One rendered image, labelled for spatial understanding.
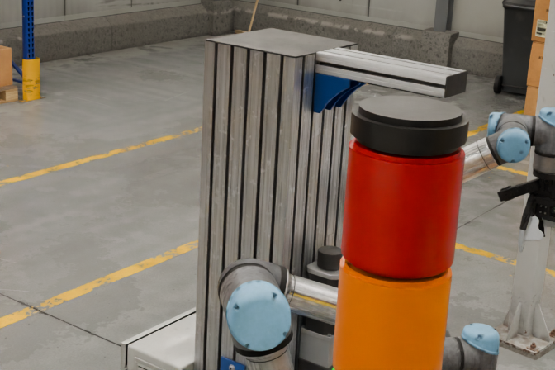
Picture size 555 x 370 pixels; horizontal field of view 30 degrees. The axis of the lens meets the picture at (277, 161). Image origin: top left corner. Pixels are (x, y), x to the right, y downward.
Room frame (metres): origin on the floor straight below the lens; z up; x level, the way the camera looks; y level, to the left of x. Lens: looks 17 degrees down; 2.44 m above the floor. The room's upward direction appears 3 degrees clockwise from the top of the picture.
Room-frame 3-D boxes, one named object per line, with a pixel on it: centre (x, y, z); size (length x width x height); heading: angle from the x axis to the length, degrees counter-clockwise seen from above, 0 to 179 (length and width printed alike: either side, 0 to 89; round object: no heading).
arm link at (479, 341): (1.91, -0.43, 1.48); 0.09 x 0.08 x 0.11; 103
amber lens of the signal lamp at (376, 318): (0.43, -0.06, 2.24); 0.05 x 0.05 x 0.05
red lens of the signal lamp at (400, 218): (0.43, -0.06, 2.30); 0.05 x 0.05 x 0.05
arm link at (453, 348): (1.90, -0.33, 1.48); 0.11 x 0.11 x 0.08; 13
